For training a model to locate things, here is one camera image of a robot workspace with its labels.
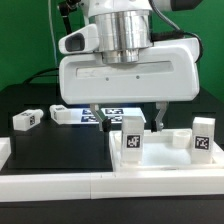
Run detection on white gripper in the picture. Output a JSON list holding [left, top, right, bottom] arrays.
[[59, 38, 199, 132]]

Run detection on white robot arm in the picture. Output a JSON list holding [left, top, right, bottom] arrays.
[[59, 0, 203, 132]]

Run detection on white fence bar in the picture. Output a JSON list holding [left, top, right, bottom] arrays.
[[0, 169, 224, 202], [0, 137, 11, 171]]

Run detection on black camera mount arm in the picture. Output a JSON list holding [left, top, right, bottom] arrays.
[[57, 0, 81, 34]]

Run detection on white left fence bar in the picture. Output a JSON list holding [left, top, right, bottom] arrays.
[[0, 137, 11, 171]]

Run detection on white hanging cable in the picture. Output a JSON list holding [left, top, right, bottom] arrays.
[[47, 0, 60, 84]]

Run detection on black cable on table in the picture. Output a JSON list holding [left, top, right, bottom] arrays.
[[22, 66, 61, 84]]

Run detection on white front fence bar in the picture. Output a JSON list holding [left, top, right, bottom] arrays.
[[0, 169, 224, 202]]

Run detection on white sheet with fiducial markers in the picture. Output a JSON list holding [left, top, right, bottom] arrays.
[[65, 107, 146, 124]]

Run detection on white square tabletop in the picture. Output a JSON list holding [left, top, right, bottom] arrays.
[[109, 129, 224, 172]]

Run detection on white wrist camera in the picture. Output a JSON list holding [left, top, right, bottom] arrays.
[[58, 24, 100, 55]]

